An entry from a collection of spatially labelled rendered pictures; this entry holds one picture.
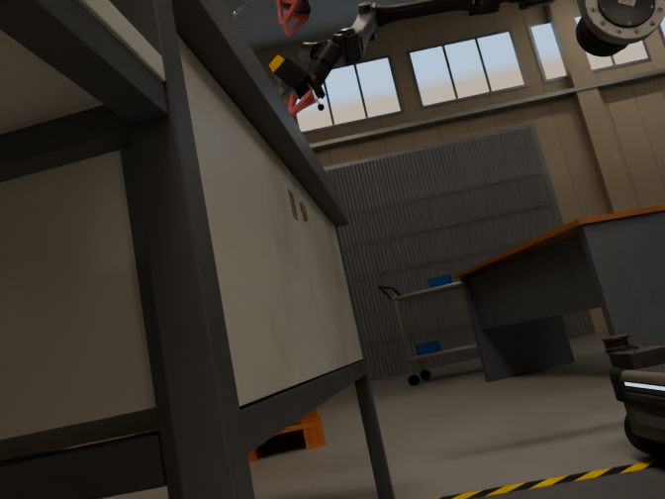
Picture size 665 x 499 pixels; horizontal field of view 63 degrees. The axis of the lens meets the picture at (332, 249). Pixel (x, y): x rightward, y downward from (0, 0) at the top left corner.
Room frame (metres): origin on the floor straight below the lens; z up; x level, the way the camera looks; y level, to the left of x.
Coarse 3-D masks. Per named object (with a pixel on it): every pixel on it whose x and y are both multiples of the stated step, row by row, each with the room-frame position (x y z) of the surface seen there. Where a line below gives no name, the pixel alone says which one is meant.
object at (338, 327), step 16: (304, 192) 1.14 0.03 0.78; (304, 208) 1.06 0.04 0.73; (320, 208) 1.33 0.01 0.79; (304, 224) 1.06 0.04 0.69; (320, 224) 1.28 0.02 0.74; (304, 240) 1.03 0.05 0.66; (320, 240) 1.23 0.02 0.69; (336, 240) 1.54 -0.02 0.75; (320, 256) 1.18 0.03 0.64; (336, 256) 1.46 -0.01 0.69; (320, 272) 1.13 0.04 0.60; (336, 272) 1.40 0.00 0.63; (320, 288) 1.09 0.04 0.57; (336, 288) 1.34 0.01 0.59; (320, 304) 1.06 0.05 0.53; (336, 304) 1.28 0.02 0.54; (320, 320) 1.03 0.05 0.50; (336, 320) 1.23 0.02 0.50; (352, 320) 1.52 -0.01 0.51; (336, 336) 1.18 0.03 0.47; (352, 336) 1.45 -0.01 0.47; (336, 352) 1.14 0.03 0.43; (352, 352) 1.38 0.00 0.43; (336, 368) 1.10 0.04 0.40
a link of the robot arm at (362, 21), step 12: (360, 12) 1.53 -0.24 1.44; (372, 12) 1.53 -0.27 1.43; (360, 24) 1.43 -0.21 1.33; (372, 24) 1.50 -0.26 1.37; (348, 36) 1.27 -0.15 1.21; (360, 36) 1.31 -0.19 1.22; (372, 36) 1.58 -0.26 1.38; (348, 48) 1.29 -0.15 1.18; (360, 48) 1.30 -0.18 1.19; (348, 60) 1.31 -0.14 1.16
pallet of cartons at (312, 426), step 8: (304, 416) 2.91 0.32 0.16; (312, 416) 2.91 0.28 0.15; (320, 416) 2.88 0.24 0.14; (296, 424) 2.94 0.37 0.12; (304, 424) 2.87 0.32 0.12; (312, 424) 2.87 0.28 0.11; (320, 424) 2.88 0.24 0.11; (280, 432) 2.86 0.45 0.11; (288, 432) 2.86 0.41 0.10; (304, 432) 2.87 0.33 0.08; (312, 432) 2.87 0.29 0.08; (320, 432) 2.88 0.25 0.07; (312, 440) 2.87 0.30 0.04; (320, 440) 2.88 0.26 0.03; (256, 448) 2.93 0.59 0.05; (312, 448) 2.87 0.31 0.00; (248, 456) 2.84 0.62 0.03; (256, 456) 2.86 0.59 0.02
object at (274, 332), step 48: (192, 96) 0.54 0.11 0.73; (240, 144) 0.70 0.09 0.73; (240, 192) 0.65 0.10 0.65; (288, 192) 0.96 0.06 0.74; (240, 240) 0.62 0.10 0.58; (288, 240) 0.88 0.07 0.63; (240, 288) 0.59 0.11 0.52; (288, 288) 0.81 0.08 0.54; (240, 336) 0.56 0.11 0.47; (288, 336) 0.76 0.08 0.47; (240, 384) 0.54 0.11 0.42; (288, 384) 0.71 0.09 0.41
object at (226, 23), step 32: (192, 0) 0.48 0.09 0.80; (192, 32) 0.53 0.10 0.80; (224, 32) 0.56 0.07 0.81; (224, 64) 0.61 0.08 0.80; (256, 64) 0.70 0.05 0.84; (256, 96) 0.70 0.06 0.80; (256, 128) 0.81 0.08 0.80; (288, 128) 0.86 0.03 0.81; (288, 160) 0.97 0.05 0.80; (320, 192) 1.22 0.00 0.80
